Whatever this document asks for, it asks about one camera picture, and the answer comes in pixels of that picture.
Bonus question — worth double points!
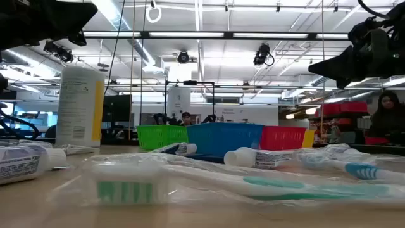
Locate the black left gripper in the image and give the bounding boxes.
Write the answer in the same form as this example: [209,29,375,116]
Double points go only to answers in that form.
[0,0,98,51]

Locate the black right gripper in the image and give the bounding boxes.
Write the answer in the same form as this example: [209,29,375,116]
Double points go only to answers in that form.
[308,3,405,90]

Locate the blue toothbrush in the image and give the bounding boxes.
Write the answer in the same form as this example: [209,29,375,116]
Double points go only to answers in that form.
[297,148,405,186]

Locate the small white toothpaste tube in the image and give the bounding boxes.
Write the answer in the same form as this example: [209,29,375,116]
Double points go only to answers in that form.
[223,146,295,170]
[0,144,67,186]
[156,142,198,156]

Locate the dark blue disposable razor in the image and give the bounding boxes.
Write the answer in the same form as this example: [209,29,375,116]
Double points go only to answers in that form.
[160,144,226,164]

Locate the green toothbrush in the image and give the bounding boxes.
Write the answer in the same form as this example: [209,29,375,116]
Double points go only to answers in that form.
[80,153,405,210]

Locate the red storage bin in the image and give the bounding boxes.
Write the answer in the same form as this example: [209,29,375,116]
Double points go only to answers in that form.
[340,101,368,114]
[364,136,390,146]
[321,103,342,117]

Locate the dark storage shelf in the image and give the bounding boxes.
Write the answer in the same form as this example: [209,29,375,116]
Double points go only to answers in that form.
[308,110,371,145]

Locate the person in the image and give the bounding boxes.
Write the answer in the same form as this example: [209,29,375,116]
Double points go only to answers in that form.
[180,111,194,127]
[368,91,405,146]

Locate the yellow plastic basket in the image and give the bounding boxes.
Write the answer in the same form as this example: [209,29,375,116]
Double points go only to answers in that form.
[302,130,316,149]

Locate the white yellow wipes canister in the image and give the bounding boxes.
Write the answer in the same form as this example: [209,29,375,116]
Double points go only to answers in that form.
[55,65,106,148]

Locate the red plastic basket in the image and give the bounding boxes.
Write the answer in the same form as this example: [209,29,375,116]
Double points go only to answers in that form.
[259,125,307,151]

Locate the black background table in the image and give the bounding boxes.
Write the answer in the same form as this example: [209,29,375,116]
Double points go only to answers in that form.
[347,144,405,156]

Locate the black computer monitor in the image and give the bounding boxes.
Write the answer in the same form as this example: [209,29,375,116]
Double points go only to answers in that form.
[101,94,132,123]

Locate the black overhead light beam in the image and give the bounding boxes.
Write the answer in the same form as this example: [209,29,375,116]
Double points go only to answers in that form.
[82,30,349,40]

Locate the black office chair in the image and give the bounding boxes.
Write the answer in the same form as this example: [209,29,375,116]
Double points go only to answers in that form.
[44,124,58,139]

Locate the blue plastic basket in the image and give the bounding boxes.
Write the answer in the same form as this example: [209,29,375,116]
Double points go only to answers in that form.
[185,122,265,156]

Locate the green plastic basket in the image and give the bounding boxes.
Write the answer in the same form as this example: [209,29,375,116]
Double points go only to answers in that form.
[136,125,190,151]

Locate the black overhead camera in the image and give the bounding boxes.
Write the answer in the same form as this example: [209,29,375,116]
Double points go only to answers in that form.
[252,42,275,67]
[177,50,190,65]
[43,40,75,64]

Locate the black hanging cable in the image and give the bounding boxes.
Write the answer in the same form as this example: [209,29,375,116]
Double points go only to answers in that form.
[103,0,127,96]

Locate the white hanging ring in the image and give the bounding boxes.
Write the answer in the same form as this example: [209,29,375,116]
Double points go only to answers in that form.
[145,4,163,24]

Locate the black looped cable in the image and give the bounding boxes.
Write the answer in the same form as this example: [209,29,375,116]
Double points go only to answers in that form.
[0,106,41,141]

